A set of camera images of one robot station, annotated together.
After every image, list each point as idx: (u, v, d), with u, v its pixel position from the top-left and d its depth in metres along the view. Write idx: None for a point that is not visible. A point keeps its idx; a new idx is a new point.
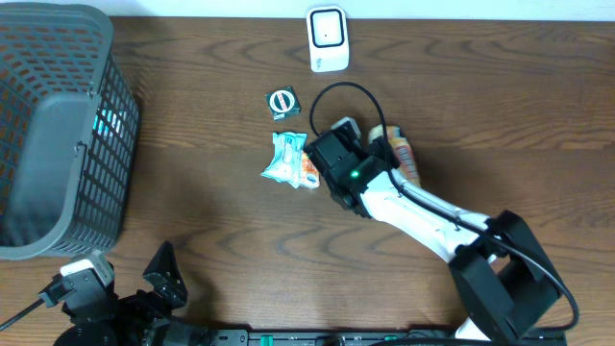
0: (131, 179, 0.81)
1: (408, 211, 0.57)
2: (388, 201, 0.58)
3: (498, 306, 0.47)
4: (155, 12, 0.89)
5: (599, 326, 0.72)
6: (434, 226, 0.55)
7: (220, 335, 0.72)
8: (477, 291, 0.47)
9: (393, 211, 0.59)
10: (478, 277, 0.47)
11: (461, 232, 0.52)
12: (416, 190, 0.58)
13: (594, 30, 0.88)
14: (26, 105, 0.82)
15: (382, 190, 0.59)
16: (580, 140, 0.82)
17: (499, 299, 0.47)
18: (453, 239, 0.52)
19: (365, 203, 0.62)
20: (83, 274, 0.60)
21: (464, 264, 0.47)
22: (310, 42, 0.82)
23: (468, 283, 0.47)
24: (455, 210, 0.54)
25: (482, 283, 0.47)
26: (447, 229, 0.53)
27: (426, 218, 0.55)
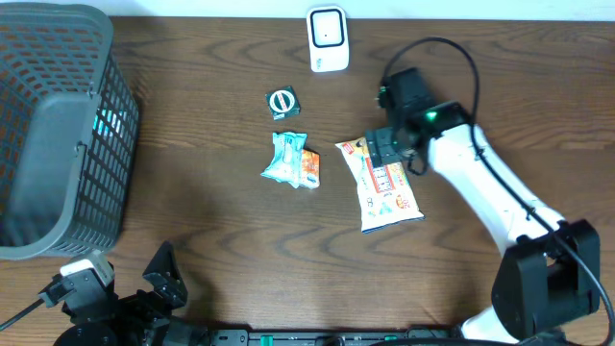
0: (131, 179, 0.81)
1: (478, 179, 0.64)
2: (462, 160, 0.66)
3: (534, 302, 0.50)
4: (155, 11, 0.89)
5: (599, 327, 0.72)
6: (503, 206, 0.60)
7: (220, 335, 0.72)
8: (524, 284, 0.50)
9: (464, 171, 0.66)
10: (530, 269, 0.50)
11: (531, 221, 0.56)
12: (494, 162, 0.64)
13: (594, 30, 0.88)
14: (26, 105, 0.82)
15: (461, 149, 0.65)
16: (580, 140, 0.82)
17: (539, 296, 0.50)
18: (519, 227, 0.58)
19: (430, 147, 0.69)
20: (83, 274, 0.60)
21: (523, 255, 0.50)
22: (310, 42, 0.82)
23: (519, 270, 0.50)
24: (532, 199, 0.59)
25: (532, 279, 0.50)
26: (518, 212, 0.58)
27: (499, 194, 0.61)
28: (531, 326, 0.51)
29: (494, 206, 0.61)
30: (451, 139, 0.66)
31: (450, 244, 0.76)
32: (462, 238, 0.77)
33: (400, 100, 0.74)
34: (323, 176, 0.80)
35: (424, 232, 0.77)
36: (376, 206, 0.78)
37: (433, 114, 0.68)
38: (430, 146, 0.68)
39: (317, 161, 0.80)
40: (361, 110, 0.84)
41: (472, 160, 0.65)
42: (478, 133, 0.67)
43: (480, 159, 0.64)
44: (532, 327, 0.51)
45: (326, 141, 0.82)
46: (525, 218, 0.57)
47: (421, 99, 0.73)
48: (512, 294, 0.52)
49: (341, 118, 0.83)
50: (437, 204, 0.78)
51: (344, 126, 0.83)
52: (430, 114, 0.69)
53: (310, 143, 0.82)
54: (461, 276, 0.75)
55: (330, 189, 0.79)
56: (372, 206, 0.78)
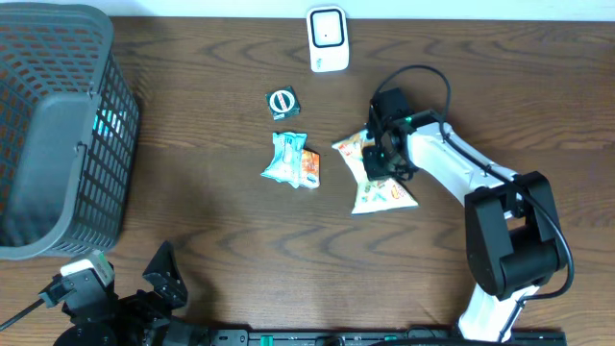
0: (131, 179, 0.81)
1: (449, 158, 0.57)
2: (430, 145, 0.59)
3: (498, 248, 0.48)
4: (154, 11, 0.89)
5: (599, 327, 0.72)
6: (464, 169, 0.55)
7: (220, 335, 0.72)
8: (484, 229, 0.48)
9: (432, 158, 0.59)
10: (489, 213, 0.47)
11: (487, 178, 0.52)
12: (461, 143, 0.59)
13: (594, 30, 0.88)
14: (26, 105, 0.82)
15: (428, 135, 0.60)
16: (580, 140, 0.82)
17: (503, 243, 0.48)
18: (478, 184, 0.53)
19: (409, 147, 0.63)
20: (83, 274, 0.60)
21: (480, 199, 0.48)
22: (310, 42, 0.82)
23: (478, 215, 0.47)
24: (489, 160, 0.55)
25: (492, 223, 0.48)
26: (475, 172, 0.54)
27: (458, 162, 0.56)
28: (501, 278, 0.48)
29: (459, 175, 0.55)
30: (422, 135, 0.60)
31: (450, 244, 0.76)
32: (462, 238, 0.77)
33: (383, 111, 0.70)
34: (323, 176, 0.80)
35: (424, 232, 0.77)
36: (372, 192, 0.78)
37: (409, 120, 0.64)
38: (408, 144, 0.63)
39: (317, 161, 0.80)
40: (360, 110, 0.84)
41: (439, 144, 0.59)
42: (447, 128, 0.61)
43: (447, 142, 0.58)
44: (502, 278, 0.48)
45: (326, 141, 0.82)
46: (481, 176, 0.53)
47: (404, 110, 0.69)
48: (478, 246, 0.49)
49: (341, 118, 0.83)
50: (437, 204, 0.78)
51: (344, 126, 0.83)
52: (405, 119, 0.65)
53: (310, 144, 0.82)
54: (461, 276, 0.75)
55: (330, 189, 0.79)
56: (366, 191, 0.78)
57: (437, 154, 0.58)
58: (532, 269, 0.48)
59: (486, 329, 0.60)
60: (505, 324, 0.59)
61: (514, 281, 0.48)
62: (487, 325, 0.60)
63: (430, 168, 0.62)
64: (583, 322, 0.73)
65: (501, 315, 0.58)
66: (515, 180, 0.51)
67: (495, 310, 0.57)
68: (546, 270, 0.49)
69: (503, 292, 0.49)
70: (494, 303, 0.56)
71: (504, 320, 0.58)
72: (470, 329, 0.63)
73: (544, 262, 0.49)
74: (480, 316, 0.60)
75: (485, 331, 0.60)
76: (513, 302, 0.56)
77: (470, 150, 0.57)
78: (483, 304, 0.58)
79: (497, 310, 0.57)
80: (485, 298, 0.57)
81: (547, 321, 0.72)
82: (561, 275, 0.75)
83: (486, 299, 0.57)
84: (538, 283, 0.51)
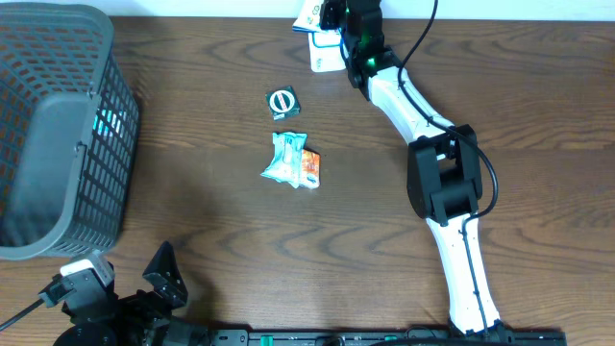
0: (131, 179, 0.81)
1: (401, 103, 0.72)
2: (386, 90, 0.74)
3: (430, 184, 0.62)
4: (154, 11, 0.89)
5: (599, 327, 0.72)
6: (412, 117, 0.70)
7: (220, 335, 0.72)
8: (421, 170, 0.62)
9: (387, 99, 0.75)
10: (426, 159, 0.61)
11: (430, 128, 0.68)
12: (412, 90, 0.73)
13: (594, 30, 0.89)
14: (26, 105, 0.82)
15: (387, 81, 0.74)
16: (579, 140, 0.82)
17: (434, 182, 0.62)
18: (420, 131, 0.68)
19: (370, 87, 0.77)
20: (83, 274, 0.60)
21: (420, 146, 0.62)
22: (310, 42, 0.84)
23: (417, 160, 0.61)
24: (432, 111, 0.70)
25: (428, 164, 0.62)
26: (420, 122, 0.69)
27: (408, 110, 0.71)
28: (432, 204, 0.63)
29: (408, 121, 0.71)
30: (382, 79, 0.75)
31: None
32: None
33: (357, 34, 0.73)
34: (323, 176, 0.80)
35: (424, 232, 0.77)
36: (317, 16, 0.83)
37: (373, 63, 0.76)
38: (370, 87, 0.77)
39: (317, 161, 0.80)
40: (360, 110, 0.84)
41: (394, 90, 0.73)
42: (405, 72, 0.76)
43: (401, 89, 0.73)
44: (431, 206, 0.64)
45: (326, 141, 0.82)
46: (425, 126, 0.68)
47: (375, 37, 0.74)
48: (417, 181, 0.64)
49: (341, 118, 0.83)
50: None
51: (344, 126, 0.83)
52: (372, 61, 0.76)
53: (310, 143, 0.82)
54: None
55: (330, 189, 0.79)
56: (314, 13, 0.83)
57: (393, 98, 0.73)
58: (455, 196, 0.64)
59: (460, 286, 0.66)
60: (471, 274, 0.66)
61: (442, 207, 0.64)
62: (456, 281, 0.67)
63: (385, 105, 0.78)
64: (583, 321, 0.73)
65: (459, 260, 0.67)
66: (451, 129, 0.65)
67: (451, 253, 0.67)
68: (470, 197, 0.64)
69: (437, 217, 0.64)
70: (446, 244, 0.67)
71: (465, 267, 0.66)
72: (458, 309, 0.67)
73: (466, 192, 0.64)
74: (451, 276, 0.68)
75: (461, 293, 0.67)
76: (460, 235, 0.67)
77: (418, 97, 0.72)
78: (445, 259, 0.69)
79: (452, 253, 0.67)
80: (443, 251, 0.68)
81: (547, 321, 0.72)
82: (562, 275, 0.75)
83: (445, 250, 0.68)
84: (468, 211, 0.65)
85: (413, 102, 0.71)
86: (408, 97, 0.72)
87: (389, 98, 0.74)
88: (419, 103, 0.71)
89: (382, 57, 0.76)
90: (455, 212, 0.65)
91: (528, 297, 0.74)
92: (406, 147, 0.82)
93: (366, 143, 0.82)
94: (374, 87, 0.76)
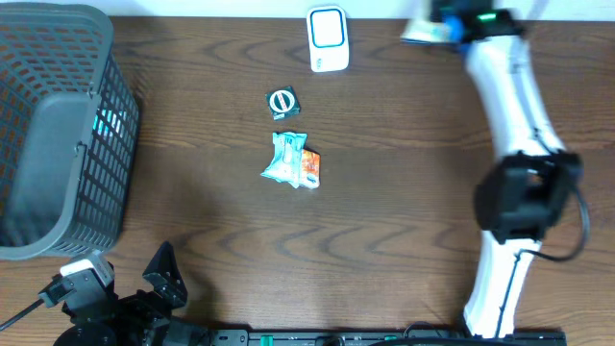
0: (131, 179, 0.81)
1: (510, 91, 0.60)
2: (498, 69, 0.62)
3: (509, 201, 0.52)
4: (153, 11, 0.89)
5: (599, 327, 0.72)
6: (516, 120, 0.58)
7: (220, 335, 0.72)
8: (505, 188, 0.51)
9: (492, 78, 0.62)
10: (516, 178, 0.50)
11: (534, 141, 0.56)
12: (528, 82, 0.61)
13: (595, 30, 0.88)
14: (26, 105, 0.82)
15: (503, 56, 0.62)
16: (579, 140, 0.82)
17: (516, 202, 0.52)
18: (519, 140, 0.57)
19: (474, 58, 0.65)
20: (83, 274, 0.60)
21: (514, 162, 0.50)
22: (310, 42, 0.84)
23: (506, 176, 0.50)
24: (546, 126, 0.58)
25: (516, 185, 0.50)
26: (523, 130, 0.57)
27: (514, 109, 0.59)
28: (498, 221, 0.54)
29: (509, 122, 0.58)
30: (495, 49, 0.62)
31: (450, 243, 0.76)
32: (462, 237, 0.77)
33: None
34: (323, 176, 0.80)
35: (424, 232, 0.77)
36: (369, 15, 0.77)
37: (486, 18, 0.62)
38: (475, 52, 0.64)
39: (317, 161, 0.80)
40: (360, 110, 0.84)
41: (506, 74, 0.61)
42: (520, 47, 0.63)
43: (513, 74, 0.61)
44: (498, 225, 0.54)
45: (326, 141, 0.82)
46: (529, 136, 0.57)
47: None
48: (494, 192, 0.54)
49: (341, 118, 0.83)
50: (437, 205, 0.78)
51: (344, 126, 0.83)
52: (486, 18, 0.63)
53: (310, 143, 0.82)
54: (461, 276, 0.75)
55: (330, 189, 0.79)
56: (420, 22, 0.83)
57: (502, 81, 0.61)
58: (526, 221, 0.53)
59: (487, 297, 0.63)
60: (505, 290, 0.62)
61: (508, 229, 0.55)
62: (487, 291, 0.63)
63: (483, 83, 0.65)
64: (582, 320, 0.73)
65: (500, 275, 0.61)
66: (553, 156, 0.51)
67: (495, 266, 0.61)
68: (541, 226, 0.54)
69: (497, 234, 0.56)
70: (492, 256, 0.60)
71: (503, 284, 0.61)
72: (477, 313, 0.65)
73: (540, 220, 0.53)
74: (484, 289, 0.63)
75: (486, 305, 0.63)
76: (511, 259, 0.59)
77: (534, 100, 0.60)
78: (485, 267, 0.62)
79: (497, 266, 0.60)
80: (487, 258, 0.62)
81: (547, 321, 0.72)
82: (562, 275, 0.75)
83: (489, 259, 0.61)
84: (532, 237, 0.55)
85: (524, 101, 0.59)
86: (521, 89, 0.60)
87: (496, 78, 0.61)
88: (529, 101, 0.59)
89: (500, 13, 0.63)
90: (520, 234, 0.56)
91: (528, 297, 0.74)
92: (406, 148, 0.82)
93: (366, 143, 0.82)
94: (483, 57, 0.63)
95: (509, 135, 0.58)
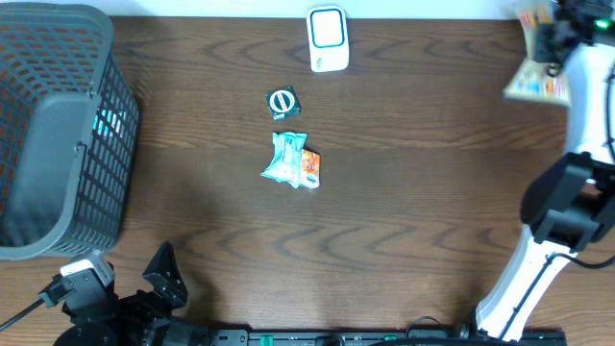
0: (132, 179, 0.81)
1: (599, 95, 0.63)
2: (593, 75, 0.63)
3: (555, 201, 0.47)
4: (153, 11, 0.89)
5: (599, 327, 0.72)
6: (594, 127, 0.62)
7: (220, 335, 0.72)
8: (557, 186, 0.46)
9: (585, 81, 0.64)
10: (574, 179, 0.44)
11: (602, 149, 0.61)
12: None
13: None
14: (26, 105, 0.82)
15: (604, 61, 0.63)
16: None
17: (562, 203, 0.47)
18: (588, 146, 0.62)
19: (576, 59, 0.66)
20: (83, 274, 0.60)
21: (578, 160, 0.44)
22: (310, 42, 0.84)
23: (564, 174, 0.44)
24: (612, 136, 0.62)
25: (571, 186, 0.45)
26: (597, 137, 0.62)
27: (600, 115, 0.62)
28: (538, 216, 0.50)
29: (587, 126, 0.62)
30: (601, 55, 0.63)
31: (450, 243, 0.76)
32: (462, 237, 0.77)
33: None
34: (323, 176, 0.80)
35: (423, 232, 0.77)
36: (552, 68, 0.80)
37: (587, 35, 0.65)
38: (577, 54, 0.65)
39: (317, 161, 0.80)
40: (360, 110, 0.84)
41: (600, 82, 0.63)
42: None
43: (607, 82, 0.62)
44: (535, 220, 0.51)
45: (326, 141, 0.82)
46: (597, 143, 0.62)
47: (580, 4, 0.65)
48: (543, 185, 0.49)
49: (341, 118, 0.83)
50: (437, 205, 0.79)
51: (344, 126, 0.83)
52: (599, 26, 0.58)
53: (310, 143, 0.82)
54: (461, 276, 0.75)
55: (330, 189, 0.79)
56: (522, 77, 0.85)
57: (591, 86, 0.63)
58: (568, 225, 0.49)
59: (504, 296, 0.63)
60: (525, 292, 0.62)
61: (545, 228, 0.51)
62: (506, 290, 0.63)
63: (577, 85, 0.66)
64: (582, 320, 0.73)
65: (525, 277, 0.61)
66: None
67: (523, 267, 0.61)
68: (583, 235, 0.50)
69: (534, 230, 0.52)
70: (523, 257, 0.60)
71: (526, 285, 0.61)
72: (487, 310, 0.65)
73: (584, 230, 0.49)
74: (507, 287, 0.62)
75: (503, 303, 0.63)
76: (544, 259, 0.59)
77: None
78: (512, 267, 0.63)
79: (526, 268, 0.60)
80: (517, 259, 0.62)
81: (547, 321, 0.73)
82: (561, 276, 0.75)
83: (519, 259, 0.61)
84: (569, 244, 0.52)
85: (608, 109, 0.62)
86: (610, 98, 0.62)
87: (587, 84, 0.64)
88: None
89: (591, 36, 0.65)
90: (555, 237, 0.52)
91: None
92: (406, 147, 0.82)
93: (366, 143, 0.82)
94: (583, 61, 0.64)
95: (582, 136, 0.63)
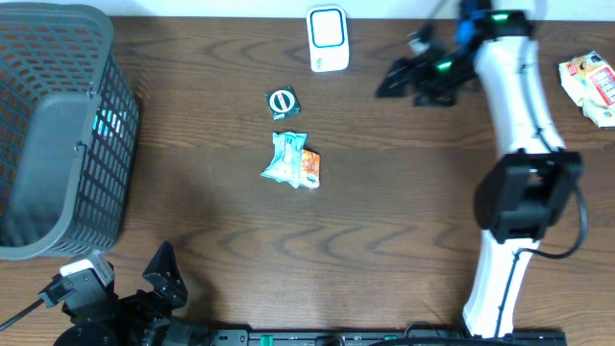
0: (131, 179, 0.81)
1: (528, 81, 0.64)
2: (504, 69, 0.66)
3: (506, 200, 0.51)
4: (154, 11, 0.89)
5: (600, 327, 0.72)
6: (520, 120, 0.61)
7: (220, 335, 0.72)
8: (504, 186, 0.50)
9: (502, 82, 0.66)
10: (517, 176, 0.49)
11: (538, 139, 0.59)
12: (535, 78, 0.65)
13: (595, 30, 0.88)
14: (26, 105, 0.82)
15: (511, 57, 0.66)
16: (580, 140, 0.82)
17: (513, 201, 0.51)
18: (525, 139, 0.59)
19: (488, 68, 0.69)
20: (83, 274, 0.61)
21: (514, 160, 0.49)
22: (310, 42, 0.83)
23: (507, 174, 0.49)
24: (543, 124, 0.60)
25: (517, 184, 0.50)
26: (528, 128, 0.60)
27: (519, 108, 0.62)
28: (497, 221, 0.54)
29: (511, 121, 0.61)
30: (507, 51, 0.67)
31: (450, 243, 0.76)
32: (462, 237, 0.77)
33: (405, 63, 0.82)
34: (323, 176, 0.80)
35: (423, 232, 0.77)
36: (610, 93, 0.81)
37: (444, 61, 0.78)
38: (484, 55, 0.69)
39: (317, 161, 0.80)
40: (360, 110, 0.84)
41: (512, 75, 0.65)
42: (528, 50, 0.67)
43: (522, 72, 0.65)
44: (495, 223, 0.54)
45: (326, 141, 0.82)
46: (531, 135, 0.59)
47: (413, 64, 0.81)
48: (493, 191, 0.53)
49: (341, 118, 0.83)
50: (437, 204, 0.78)
51: (343, 126, 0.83)
52: (498, 19, 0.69)
53: (310, 143, 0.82)
54: (462, 276, 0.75)
55: (330, 189, 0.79)
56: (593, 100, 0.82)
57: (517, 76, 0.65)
58: (524, 221, 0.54)
59: (488, 297, 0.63)
60: (504, 290, 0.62)
61: (506, 226, 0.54)
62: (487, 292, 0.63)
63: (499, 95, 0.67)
64: (582, 320, 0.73)
65: (499, 276, 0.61)
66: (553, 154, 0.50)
67: (495, 266, 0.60)
68: (541, 226, 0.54)
69: (497, 234, 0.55)
70: (492, 258, 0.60)
71: (503, 283, 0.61)
72: (476, 312, 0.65)
73: (539, 219, 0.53)
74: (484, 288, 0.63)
75: (487, 304, 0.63)
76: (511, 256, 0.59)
77: (537, 96, 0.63)
78: (484, 268, 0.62)
79: (497, 266, 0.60)
80: (487, 259, 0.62)
81: (547, 321, 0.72)
82: (561, 276, 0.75)
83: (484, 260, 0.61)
84: (531, 236, 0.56)
85: (528, 99, 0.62)
86: (526, 87, 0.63)
87: (503, 78, 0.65)
88: (535, 98, 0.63)
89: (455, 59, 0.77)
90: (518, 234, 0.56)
91: (528, 297, 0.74)
92: (406, 147, 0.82)
93: (366, 143, 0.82)
94: (491, 57, 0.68)
95: (513, 135, 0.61)
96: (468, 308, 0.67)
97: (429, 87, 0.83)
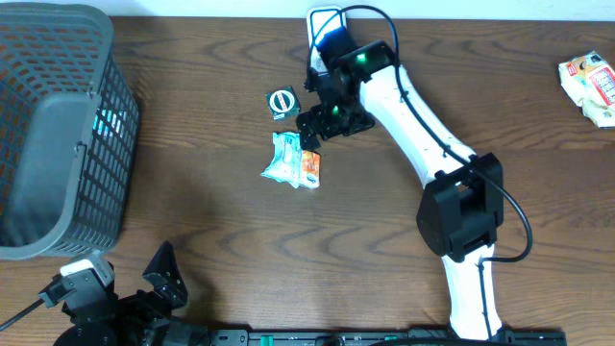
0: (131, 179, 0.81)
1: (414, 103, 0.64)
2: (388, 105, 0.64)
3: (448, 224, 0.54)
4: (154, 11, 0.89)
5: (600, 327, 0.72)
6: (425, 146, 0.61)
7: (220, 335, 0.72)
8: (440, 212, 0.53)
9: (389, 114, 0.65)
10: (447, 198, 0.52)
11: (448, 158, 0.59)
12: (416, 98, 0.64)
13: (595, 30, 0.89)
14: (26, 105, 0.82)
15: (387, 89, 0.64)
16: (580, 140, 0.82)
17: (455, 221, 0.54)
18: (437, 164, 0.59)
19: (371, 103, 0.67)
20: (83, 274, 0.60)
21: (439, 186, 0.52)
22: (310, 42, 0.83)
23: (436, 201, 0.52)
24: (448, 136, 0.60)
25: (451, 206, 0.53)
26: (436, 151, 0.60)
27: (418, 135, 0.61)
28: (448, 245, 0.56)
29: (419, 150, 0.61)
30: (380, 84, 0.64)
31: None
32: None
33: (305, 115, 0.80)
34: (323, 176, 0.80)
35: None
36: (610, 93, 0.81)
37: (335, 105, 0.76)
38: (361, 93, 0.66)
39: (317, 161, 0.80)
40: None
41: (397, 105, 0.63)
42: (403, 73, 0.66)
43: (405, 100, 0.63)
44: (448, 247, 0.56)
45: (326, 141, 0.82)
46: (441, 156, 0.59)
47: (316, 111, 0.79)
48: (432, 219, 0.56)
49: None
50: None
51: None
52: (360, 60, 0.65)
53: None
54: None
55: (330, 189, 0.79)
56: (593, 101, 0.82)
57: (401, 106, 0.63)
58: (473, 233, 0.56)
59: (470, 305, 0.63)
60: (480, 297, 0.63)
61: (459, 245, 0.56)
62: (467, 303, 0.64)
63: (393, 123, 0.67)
64: (582, 320, 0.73)
65: (471, 284, 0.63)
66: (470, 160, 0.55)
67: (465, 275, 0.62)
68: (489, 231, 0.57)
69: (454, 254, 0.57)
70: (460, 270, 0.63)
71: (476, 290, 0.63)
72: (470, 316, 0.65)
73: (486, 225, 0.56)
74: (462, 299, 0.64)
75: (472, 310, 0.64)
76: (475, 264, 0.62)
77: (427, 113, 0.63)
78: (456, 283, 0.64)
79: (467, 275, 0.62)
80: (455, 275, 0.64)
81: (547, 321, 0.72)
82: (561, 276, 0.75)
83: (453, 270, 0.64)
84: (486, 243, 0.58)
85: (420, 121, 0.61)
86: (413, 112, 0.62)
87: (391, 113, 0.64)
88: (426, 115, 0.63)
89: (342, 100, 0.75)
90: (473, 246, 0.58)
91: (528, 298, 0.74)
92: None
93: (366, 143, 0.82)
94: (371, 98, 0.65)
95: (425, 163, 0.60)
96: (455, 314, 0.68)
97: (338, 129, 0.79)
